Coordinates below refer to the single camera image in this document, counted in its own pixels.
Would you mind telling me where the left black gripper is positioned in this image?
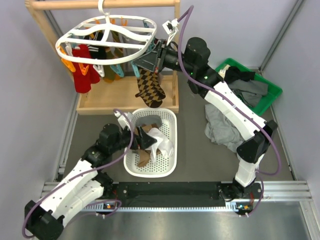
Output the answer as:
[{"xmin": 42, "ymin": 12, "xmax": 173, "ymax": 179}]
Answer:
[{"xmin": 110, "ymin": 124, "xmax": 157, "ymax": 154}]

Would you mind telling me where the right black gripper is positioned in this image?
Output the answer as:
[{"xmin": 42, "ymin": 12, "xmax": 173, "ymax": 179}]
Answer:
[{"xmin": 132, "ymin": 40, "xmax": 195, "ymax": 77}]

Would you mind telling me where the tan ribbed sock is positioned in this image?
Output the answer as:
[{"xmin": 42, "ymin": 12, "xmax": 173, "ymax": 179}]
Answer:
[{"xmin": 137, "ymin": 123, "xmax": 159, "ymax": 168}]

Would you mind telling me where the brown argyle sock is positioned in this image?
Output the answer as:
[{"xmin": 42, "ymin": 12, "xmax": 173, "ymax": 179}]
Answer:
[{"xmin": 135, "ymin": 68, "xmax": 166, "ymax": 108}]

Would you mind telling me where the white oval clip hanger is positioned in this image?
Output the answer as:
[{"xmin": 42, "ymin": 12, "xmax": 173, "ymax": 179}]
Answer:
[{"xmin": 55, "ymin": 0, "xmax": 157, "ymax": 65}]

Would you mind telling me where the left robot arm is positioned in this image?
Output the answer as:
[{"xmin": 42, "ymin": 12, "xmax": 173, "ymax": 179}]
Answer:
[{"xmin": 21, "ymin": 124, "xmax": 157, "ymax": 240}]

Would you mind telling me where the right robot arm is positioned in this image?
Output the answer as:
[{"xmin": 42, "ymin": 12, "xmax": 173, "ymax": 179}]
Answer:
[{"xmin": 133, "ymin": 37, "xmax": 278, "ymax": 198}]

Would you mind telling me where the white perforated plastic basket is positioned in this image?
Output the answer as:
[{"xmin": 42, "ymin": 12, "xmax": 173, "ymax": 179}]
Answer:
[{"xmin": 123, "ymin": 108, "xmax": 178, "ymax": 178}]

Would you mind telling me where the olive striped sock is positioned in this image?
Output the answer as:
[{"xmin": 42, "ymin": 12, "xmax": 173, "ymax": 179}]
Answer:
[{"xmin": 102, "ymin": 47, "xmax": 123, "ymax": 84}]

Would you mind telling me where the black white striped sock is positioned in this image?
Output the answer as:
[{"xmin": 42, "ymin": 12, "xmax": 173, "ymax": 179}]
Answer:
[{"xmin": 84, "ymin": 31, "xmax": 107, "ymax": 60}]

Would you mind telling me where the red sock left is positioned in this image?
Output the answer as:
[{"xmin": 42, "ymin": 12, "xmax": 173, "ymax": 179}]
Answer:
[{"xmin": 72, "ymin": 44, "xmax": 100, "ymax": 94}]

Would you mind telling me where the grey cloth on table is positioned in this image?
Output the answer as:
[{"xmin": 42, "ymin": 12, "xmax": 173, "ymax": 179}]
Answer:
[{"xmin": 204, "ymin": 104, "xmax": 244, "ymax": 153}]

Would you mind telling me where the clothes pile in bin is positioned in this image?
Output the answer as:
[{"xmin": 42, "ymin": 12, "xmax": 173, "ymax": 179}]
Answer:
[{"xmin": 218, "ymin": 64, "xmax": 268, "ymax": 108}]

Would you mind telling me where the green plastic bin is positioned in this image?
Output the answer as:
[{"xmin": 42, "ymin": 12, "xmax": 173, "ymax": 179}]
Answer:
[{"xmin": 215, "ymin": 58, "xmax": 283, "ymax": 116}]

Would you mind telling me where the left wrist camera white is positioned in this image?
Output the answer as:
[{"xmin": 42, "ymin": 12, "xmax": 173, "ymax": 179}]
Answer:
[{"xmin": 114, "ymin": 110, "xmax": 133, "ymax": 130}]

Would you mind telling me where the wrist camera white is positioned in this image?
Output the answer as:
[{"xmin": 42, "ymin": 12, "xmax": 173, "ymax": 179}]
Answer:
[
  {"xmin": 114, "ymin": 110, "xmax": 133, "ymax": 130},
  {"xmin": 162, "ymin": 18, "xmax": 179, "ymax": 46}
]

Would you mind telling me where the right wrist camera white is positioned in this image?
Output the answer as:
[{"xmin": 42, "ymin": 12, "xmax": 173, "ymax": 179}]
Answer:
[{"xmin": 162, "ymin": 18, "xmax": 179, "ymax": 46}]

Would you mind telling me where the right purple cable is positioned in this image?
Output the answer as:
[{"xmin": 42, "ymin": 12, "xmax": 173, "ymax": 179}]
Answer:
[{"xmin": 177, "ymin": 4, "xmax": 283, "ymax": 218}]

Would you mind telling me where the wooden drying rack frame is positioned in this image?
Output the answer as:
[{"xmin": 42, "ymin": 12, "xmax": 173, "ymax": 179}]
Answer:
[{"xmin": 24, "ymin": 0, "xmax": 180, "ymax": 115}]

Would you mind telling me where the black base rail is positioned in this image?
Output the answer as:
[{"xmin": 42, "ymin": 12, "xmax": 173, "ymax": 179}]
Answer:
[{"xmin": 109, "ymin": 181, "xmax": 262, "ymax": 208}]

